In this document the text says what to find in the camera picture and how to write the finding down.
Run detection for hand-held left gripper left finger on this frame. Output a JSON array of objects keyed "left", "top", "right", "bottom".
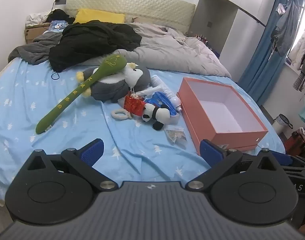
[{"left": 25, "top": 138, "right": 118, "bottom": 190}]

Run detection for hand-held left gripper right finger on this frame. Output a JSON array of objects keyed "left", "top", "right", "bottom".
[{"left": 185, "top": 139, "right": 280, "bottom": 190}]

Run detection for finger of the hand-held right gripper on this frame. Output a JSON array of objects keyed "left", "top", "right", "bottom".
[
  {"left": 276, "top": 152, "right": 305, "bottom": 167},
  {"left": 281, "top": 165, "right": 305, "bottom": 177}
]

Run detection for pink cardboard box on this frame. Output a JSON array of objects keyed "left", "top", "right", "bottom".
[{"left": 177, "top": 77, "right": 268, "bottom": 156}]

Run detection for clear snack packet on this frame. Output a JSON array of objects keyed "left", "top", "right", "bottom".
[{"left": 164, "top": 125, "right": 188, "bottom": 148}]

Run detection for white plush ring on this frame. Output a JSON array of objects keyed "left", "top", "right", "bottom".
[{"left": 111, "top": 109, "right": 133, "bottom": 120}]

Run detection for red gold-patterned pouch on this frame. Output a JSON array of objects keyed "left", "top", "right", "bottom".
[{"left": 124, "top": 88, "right": 147, "bottom": 117}]

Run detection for panda plush toy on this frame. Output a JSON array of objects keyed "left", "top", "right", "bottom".
[{"left": 142, "top": 103, "right": 171, "bottom": 131}]

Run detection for blue plastic tissue pack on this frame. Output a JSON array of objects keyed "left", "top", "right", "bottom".
[{"left": 145, "top": 91, "right": 180, "bottom": 117}]

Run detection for red suitcase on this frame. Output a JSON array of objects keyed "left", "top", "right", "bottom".
[{"left": 284, "top": 130, "right": 305, "bottom": 155}]

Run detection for white trash bin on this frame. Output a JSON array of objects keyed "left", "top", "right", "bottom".
[{"left": 272, "top": 114, "right": 293, "bottom": 135}]

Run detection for bed with blue tree-print sheet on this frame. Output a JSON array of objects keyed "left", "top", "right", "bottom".
[{"left": 0, "top": 52, "right": 286, "bottom": 205}]

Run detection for long green plush stick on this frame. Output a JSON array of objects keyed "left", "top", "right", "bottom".
[{"left": 36, "top": 54, "right": 127, "bottom": 135}]

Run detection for grey penguin plush toy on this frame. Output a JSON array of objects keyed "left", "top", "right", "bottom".
[{"left": 76, "top": 62, "right": 152, "bottom": 103}]

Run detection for white spray bottle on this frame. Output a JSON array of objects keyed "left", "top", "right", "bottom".
[{"left": 151, "top": 74, "right": 182, "bottom": 112}]

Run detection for grey striped-cuff sweater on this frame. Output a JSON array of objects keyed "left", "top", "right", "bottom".
[{"left": 292, "top": 25, "right": 305, "bottom": 92}]

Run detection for blue curtain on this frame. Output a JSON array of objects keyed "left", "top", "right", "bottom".
[{"left": 239, "top": 0, "right": 305, "bottom": 105}]

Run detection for black clothes pile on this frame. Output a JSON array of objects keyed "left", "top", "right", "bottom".
[{"left": 49, "top": 21, "right": 143, "bottom": 73}]

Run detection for white hanging jacket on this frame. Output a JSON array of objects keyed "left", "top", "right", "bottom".
[{"left": 289, "top": 27, "right": 305, "bottom": 68}]

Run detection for light grey duvet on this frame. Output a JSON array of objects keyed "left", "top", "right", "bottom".
[{"left": 118, "top": 22, "right": 231, "bottom": 78}]

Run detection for row of small bottles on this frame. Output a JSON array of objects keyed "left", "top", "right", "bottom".
[{"left": 195, "top": 33, "right": 211, "bottom": 46}]

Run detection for dark grey blanket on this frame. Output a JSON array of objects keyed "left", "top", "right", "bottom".
[{"left": 8, "top": 31, "right": 65, "bottom": 65}]

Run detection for grey-blue hanging shirt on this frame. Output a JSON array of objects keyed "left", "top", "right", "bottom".
[{"left": 274, "top": 0, "right": 303, "bottom": 57}]

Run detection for blue cartoon packet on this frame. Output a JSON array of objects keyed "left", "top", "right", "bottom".
[{"left": 48, "top": 20, "right": 69, "bottom": 30}]

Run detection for brown cardboard box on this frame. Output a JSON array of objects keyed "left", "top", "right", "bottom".
[{"left": 24, "top": 24, "right": 52, "bottom": 44}]

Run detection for yellow pillow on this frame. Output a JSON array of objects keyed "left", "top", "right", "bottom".
[{"left": 74, "top": 8, "right": 125, "bottom": 24}]

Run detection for black bag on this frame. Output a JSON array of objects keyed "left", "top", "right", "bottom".
[{"left": 46, "top": 9, "right": 75, "bottom": 24}]

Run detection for white crumpled clothes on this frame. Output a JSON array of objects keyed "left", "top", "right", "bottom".
[{"left": 26, "top": 11, "right": 52, "bottom": 27}]

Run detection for beige quilted headboard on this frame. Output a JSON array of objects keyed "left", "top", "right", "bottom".
[{"left": 65, "top": 0, "right": 196, "bottom": 34}]

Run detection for grey wall cabinet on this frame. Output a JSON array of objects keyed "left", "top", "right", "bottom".
[{"left": 190, "top": 0, "right": 266, "bottom": 53}]

